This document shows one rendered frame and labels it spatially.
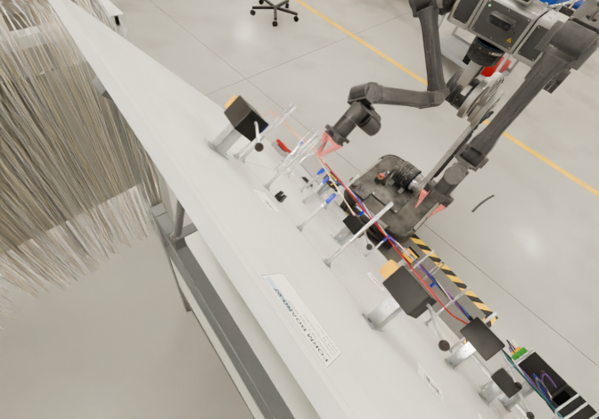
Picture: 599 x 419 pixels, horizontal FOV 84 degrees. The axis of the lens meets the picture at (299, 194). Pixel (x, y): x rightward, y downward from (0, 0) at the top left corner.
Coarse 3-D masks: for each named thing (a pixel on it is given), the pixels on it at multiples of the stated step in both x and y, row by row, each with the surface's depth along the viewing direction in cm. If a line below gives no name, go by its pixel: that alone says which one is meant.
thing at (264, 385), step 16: (160, 208) 105; (160, 224) 102; (176, 240) 94; (192, 256) 98; (192, 272) 95; (208, 288) 93; (208, 304) 91; (224, 304) 91; (224, 320) 89; (240, 336) 87; (240, 352) 85; (256, 368) 83; (256, 384) 81; (272, 384) 82; (272, 400) 80; (288, 416) 79
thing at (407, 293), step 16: (400, 272) 46; (400, 288) 45; (416, 288) 44; (384, 304) 47; (400, 304) 44; (416, 304) 43; (432, 304) 46; (368, 320) 46; (384, 320) 46; (432, 320) 43
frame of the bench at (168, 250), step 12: (192, 228) 125; (168, 252) 118; (180, 264) 116; (180, 288) 150; (192, 288) 112; (204, 312) 108; (216, 324) 106; (228, 348) 103; (240, 372) 100; (252, 384) 98; (240, 396) 133; (252, 396) 97; (264, 408) 95
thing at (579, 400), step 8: (560, 392) 72; (568, 392) 70; (576, 392) 68; (552, 400) 71; (560, 400) 71; (576, 400) 66; (584, 400) 66; (552, 408) 69; (568, 408) 66; (576, 408) 66; (584, 408) 65; (592, 408) 65; (576, 416) 66; (584, 416) 65
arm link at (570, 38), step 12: (588, 0) 77; (576, 12) 76; (588, 12) 76; (564, 24) 76; (576, 24) 75; (588, 24) 75; (564, 36) 76; (576, 36) 75; (588, 36) 74; (564, 48) 77; (576, 48) 76; (528, 72) 111; (564, 72) 104
